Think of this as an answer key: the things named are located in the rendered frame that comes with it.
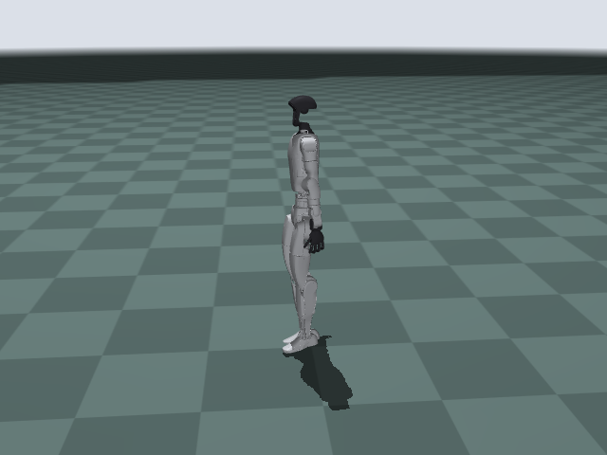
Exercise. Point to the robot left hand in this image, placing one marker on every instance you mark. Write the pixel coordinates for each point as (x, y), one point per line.
(315, 238)

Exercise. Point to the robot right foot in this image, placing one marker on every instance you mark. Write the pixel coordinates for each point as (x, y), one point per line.
(290, 339)

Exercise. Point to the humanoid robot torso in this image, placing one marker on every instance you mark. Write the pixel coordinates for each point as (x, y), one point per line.
(298, 174)

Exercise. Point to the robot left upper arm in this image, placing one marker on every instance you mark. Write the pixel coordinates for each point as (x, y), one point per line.
(309, 148)

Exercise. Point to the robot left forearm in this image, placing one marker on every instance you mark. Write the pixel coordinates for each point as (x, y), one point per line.
(313, 200)

